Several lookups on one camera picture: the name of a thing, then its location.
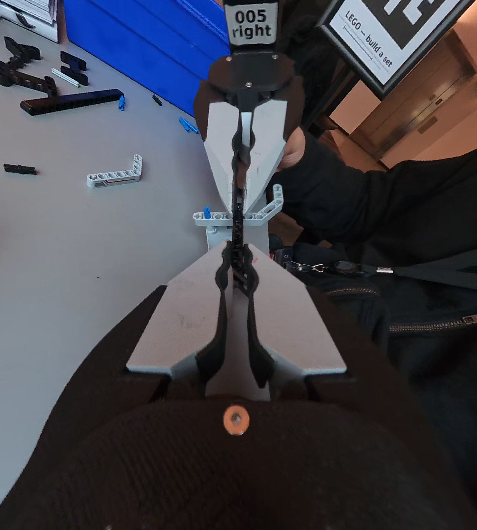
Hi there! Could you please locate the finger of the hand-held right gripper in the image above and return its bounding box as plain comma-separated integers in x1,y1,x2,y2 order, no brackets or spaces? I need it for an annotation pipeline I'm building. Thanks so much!
202,99,244,212
243,99,289,212

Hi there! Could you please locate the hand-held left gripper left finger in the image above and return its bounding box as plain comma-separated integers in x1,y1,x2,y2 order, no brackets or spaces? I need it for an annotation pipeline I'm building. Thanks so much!
126,241,227,386

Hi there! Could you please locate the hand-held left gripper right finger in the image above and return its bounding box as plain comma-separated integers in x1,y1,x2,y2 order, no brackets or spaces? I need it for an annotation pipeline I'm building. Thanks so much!
243,242,348,390

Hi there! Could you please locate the grey lego assembly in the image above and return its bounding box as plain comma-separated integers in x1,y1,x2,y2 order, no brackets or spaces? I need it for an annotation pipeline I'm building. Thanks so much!
193,184,285,400

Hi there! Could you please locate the person's right forearm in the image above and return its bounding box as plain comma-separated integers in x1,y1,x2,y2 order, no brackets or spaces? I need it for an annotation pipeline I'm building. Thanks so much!
272,132,477,257

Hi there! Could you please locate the grey angled lego beam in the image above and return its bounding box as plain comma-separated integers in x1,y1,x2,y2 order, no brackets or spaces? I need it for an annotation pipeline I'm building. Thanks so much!
86,154,143,189

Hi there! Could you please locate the long black lego beam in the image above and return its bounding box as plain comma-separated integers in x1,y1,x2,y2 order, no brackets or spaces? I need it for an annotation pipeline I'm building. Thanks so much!
20,88,124,116

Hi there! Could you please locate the white lego axle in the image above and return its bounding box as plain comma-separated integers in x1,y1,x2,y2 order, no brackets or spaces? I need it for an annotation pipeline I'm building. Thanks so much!
51,67,80,88

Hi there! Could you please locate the black angled lego beam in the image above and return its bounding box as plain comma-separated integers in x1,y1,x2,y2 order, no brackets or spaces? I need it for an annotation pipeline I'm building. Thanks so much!
0,59,58,99

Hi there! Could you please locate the black forked lego piece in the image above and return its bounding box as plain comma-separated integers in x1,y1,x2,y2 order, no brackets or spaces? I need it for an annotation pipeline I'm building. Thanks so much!
4,36,41,63

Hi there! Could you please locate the person's right hand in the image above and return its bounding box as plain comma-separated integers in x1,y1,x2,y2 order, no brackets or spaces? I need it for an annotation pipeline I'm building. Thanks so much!
278,126,307,172

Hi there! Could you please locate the black badge reel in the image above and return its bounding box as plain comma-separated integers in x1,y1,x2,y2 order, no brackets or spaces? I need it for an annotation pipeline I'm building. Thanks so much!
284,259,378,278

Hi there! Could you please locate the blue storage bin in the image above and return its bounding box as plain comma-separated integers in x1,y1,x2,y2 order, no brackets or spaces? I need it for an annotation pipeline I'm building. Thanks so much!
62,0,231,125

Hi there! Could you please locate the black framed sign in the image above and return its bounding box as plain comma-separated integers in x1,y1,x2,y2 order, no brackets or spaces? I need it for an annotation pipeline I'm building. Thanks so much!
317,0,477,100

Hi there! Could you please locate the metal elevator door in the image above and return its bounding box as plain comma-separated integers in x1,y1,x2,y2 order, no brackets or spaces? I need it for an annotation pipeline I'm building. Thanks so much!
332,31,477,170

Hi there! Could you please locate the person's black jacket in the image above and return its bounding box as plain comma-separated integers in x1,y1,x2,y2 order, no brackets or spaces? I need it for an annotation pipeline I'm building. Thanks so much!
269,232,477,530

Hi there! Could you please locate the printed cardboard box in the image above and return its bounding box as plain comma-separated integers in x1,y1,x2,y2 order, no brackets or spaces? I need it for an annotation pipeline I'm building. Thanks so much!
0,0,59,44

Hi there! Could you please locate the black lanyard strap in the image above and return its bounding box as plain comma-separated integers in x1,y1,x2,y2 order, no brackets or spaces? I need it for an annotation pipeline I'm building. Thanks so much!
377,242,477,292

